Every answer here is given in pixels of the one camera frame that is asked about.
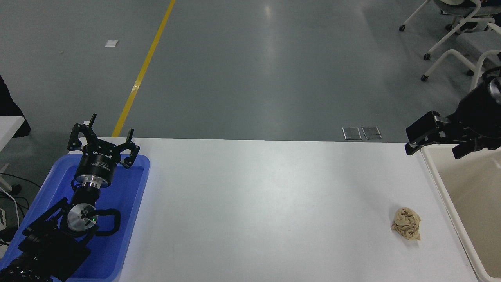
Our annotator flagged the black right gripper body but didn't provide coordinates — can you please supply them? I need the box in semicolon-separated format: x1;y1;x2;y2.
447;105;487;138

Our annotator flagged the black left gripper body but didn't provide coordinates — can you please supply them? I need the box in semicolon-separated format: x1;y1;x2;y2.
74;143;122;185

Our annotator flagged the tan paper ball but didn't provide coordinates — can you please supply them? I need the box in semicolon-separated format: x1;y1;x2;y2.
391;207;422;241

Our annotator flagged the blue plastic tray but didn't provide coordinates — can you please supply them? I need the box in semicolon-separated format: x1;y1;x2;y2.
0;154;151;282

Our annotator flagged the large pale bin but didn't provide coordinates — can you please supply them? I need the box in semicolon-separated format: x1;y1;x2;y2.
420;143;501;282

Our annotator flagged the small white side table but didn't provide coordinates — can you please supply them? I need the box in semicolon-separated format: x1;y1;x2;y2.
0;116;25;193

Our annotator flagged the person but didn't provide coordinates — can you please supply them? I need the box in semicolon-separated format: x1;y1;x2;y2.
0;75;31;138

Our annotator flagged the white chair grey round seat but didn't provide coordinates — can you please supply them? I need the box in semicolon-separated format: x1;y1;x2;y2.
398;0;501;61

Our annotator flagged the black floor cable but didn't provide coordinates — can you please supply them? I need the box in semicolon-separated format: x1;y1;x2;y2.
0;172;42;188

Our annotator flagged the white floor cable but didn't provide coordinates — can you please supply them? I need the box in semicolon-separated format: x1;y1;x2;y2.
0;186;21;228

